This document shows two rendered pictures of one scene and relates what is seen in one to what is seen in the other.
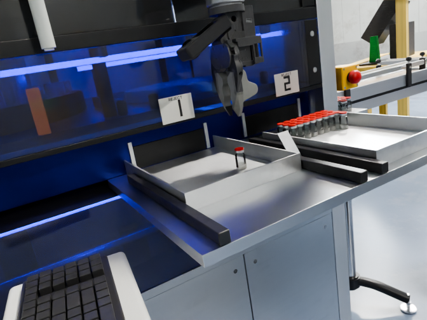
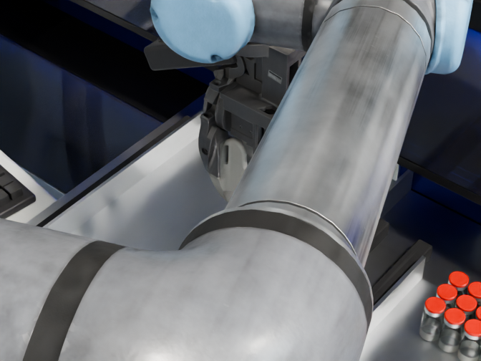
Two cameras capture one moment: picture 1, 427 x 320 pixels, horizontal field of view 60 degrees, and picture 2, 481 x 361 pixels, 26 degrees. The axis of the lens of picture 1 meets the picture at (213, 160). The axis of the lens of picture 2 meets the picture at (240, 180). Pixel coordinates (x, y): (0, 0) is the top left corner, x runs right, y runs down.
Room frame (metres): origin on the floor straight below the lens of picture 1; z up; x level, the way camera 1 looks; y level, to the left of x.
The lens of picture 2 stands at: (0.47, -0.77, 1.72)
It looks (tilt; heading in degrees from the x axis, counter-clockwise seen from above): 42 degrees down; 68
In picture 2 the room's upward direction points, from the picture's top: straight up
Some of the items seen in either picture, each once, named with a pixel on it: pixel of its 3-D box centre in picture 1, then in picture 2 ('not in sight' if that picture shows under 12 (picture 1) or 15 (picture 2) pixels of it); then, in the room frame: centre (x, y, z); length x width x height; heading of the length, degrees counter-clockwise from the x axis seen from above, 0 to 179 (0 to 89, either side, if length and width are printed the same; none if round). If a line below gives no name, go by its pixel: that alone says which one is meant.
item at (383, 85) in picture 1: (364, 85); not in sight; (1.43, -0.63, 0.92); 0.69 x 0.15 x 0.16; 118
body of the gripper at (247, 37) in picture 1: (233, 39); (260, 80); (0.78, -0.08, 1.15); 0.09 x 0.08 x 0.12; 118
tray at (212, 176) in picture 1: (204, 164); (234, 207); (0.79, 0.02, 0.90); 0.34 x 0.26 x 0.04; 28
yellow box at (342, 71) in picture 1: (341, 77); not in sight; (1.17, -0.44, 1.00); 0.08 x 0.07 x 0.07; 28
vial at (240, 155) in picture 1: (240, 159); not in sight; (0.76, -0.06, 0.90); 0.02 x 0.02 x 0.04
